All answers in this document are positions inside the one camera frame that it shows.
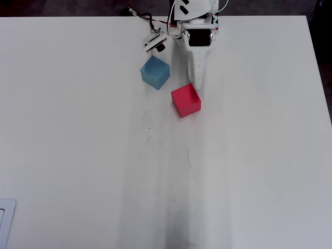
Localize red foam cube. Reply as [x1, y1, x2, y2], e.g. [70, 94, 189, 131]
[170, 83, 202, 119]

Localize blue foam cube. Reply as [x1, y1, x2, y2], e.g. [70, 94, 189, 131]
[140, 55, 171, 91]

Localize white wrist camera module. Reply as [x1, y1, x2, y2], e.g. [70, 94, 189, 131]
[142, 27, 169, 54]

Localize black camera cable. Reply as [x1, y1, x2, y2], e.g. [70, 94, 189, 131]
[133, 11, 178, 34]

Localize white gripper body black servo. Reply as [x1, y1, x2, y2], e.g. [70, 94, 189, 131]
[181, 18, 220, 48]

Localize silver laptop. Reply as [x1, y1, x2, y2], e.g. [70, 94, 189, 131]
[0, 198, 17, 249]

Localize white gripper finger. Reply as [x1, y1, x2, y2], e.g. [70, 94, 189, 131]
[181, 29, 221, 91]

